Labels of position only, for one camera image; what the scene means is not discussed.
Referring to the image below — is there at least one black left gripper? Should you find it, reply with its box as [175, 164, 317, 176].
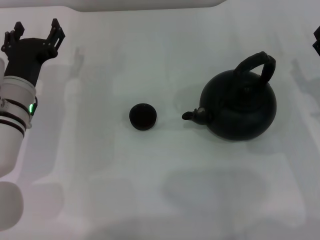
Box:
[1, 18, 66, 87]

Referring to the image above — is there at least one black round teapot with handle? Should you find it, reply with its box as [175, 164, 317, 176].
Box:
[181, 51, 278, 143]

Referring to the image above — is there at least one small dark round teacup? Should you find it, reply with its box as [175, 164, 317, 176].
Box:
[129, 102, 158, 131]

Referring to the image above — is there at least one left arm wrist cable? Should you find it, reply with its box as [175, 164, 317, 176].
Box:
[31, 96, 39, 117]

